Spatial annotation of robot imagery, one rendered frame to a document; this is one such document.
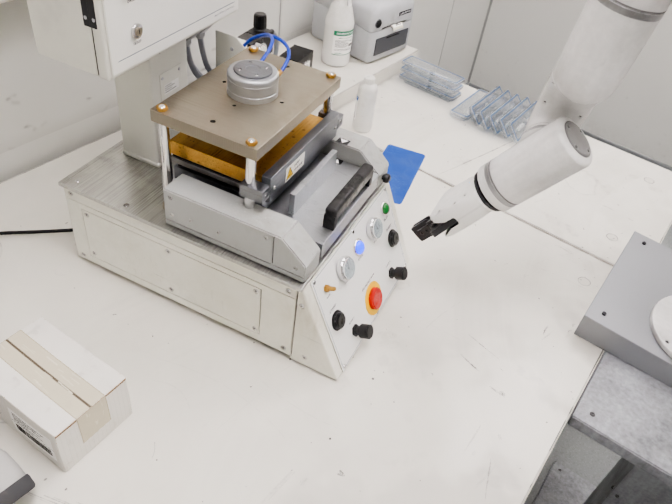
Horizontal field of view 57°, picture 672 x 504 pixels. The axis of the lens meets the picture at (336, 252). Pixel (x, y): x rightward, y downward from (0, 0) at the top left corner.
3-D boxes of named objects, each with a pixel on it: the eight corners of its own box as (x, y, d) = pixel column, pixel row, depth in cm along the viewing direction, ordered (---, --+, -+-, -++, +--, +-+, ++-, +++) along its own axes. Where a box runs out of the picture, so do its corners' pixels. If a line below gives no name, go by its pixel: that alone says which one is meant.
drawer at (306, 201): (163, 196, 103) (159, 156, 98) (235, 137, 118) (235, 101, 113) (320, 262, 95) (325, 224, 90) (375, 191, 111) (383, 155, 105)
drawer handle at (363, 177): (321, 227, 96) (324, 207, 93) (360, 180, 106) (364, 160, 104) (333, 231, 95) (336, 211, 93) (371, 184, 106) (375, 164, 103)
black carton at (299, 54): (277, 79, 166) (278, 55, 161) (292, 67, 172) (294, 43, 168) (296, 86, 165) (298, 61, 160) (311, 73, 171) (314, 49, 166)
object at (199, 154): (170, 161, 98) (166, 107, 92) (245, 105, 113) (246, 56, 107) (264, 199, 94) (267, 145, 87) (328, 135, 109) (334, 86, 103)
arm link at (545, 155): (497, 146, 102) (483, 175, 95) (566, 102, 93) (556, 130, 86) (528, 183, 104) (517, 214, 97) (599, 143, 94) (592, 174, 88)
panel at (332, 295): (342, 372, 102) (309, 282, 93) (406, 266, 123) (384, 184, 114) (352, 373, 101) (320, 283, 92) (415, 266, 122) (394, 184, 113)
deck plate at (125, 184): (58, 185, 103) (57, 181, 102) (184, 102, 127) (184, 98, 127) (301, 292, 91) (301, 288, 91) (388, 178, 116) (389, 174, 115)
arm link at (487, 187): (497, 148, 102) (483, 157, 104) (483, 174, 96) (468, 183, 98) (528, 186, 103) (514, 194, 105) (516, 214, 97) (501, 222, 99)
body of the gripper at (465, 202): (489, 155, 104) (441, 186, 111) (472, 185, 96) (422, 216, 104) (517, 188, 105) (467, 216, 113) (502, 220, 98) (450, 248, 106)
